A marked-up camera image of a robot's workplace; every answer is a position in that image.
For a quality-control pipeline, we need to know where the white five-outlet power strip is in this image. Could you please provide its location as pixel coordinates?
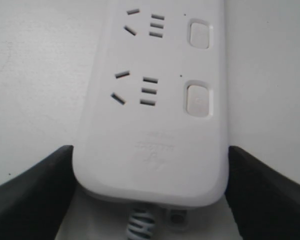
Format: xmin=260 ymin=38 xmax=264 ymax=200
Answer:
xmin=72 ymin=0 xmax=229 ymax=210

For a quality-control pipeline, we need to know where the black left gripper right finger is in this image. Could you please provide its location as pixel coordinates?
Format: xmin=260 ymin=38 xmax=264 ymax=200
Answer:
xmin=225 ymin=146 xmax=300 ymax=240

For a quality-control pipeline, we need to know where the grey power cable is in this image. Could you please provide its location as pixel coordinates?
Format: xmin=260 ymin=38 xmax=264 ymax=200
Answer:
xmin=124 ymin=207 xmax=157 ymax=240

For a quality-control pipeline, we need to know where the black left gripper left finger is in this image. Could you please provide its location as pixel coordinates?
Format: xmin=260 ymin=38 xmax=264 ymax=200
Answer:
xmin=0 ymin=145 xmax=75 ymax=240

